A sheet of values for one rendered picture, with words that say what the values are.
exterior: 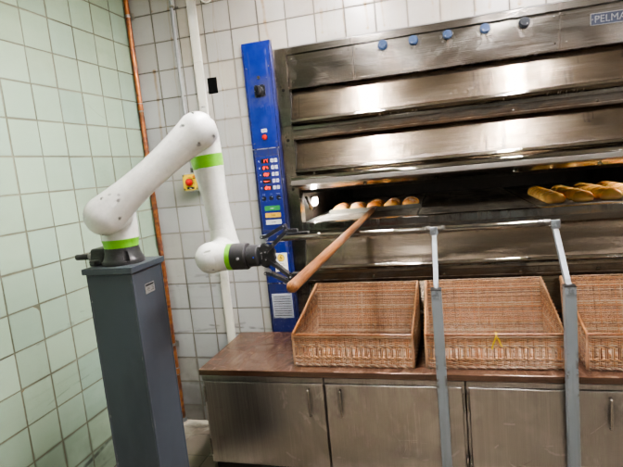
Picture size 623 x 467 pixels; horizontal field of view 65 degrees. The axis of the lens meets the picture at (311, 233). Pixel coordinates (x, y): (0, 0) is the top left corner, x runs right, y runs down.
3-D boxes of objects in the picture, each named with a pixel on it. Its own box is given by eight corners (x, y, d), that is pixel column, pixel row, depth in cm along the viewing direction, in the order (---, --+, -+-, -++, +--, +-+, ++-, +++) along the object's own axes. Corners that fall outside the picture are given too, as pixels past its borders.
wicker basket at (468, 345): (426, 330, 254) (423, 279, 250) (544, 329, 240) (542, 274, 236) (424, 370, 208) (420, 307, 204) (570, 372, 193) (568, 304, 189)
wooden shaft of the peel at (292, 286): (297, 294, 120) (296, 282, 120) (286, 294, 121) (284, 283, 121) (375, 212, 284) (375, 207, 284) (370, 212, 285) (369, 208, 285)
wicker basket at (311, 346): (319, 330, 270) (314, 282, 267) (423, 331, 254) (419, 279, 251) (292, 366, 224) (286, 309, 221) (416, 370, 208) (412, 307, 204)
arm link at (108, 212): (68, 216, 150) (196, 99, 152) (83, 212, 166) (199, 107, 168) (99, 246, 153) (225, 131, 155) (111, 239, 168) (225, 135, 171)
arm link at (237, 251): (229, 273, 163) (225, 246, 162) (242, 265, 174) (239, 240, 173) (246, 272, 161) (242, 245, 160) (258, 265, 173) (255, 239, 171)
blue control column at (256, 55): (345, 320, 468) (324, 91, 440) (362, 320, 464) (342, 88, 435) (283, 427, 284) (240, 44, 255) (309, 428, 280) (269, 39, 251)
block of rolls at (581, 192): (526, 195, 303) (526, 186, 303) (613, 188, 291) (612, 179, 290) (545, 204, 245) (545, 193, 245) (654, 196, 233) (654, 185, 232)
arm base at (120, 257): (66, 269, 174) (63, 252, 173) (94, 260, 189) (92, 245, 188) (129, 266, 167) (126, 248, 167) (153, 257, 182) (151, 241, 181)
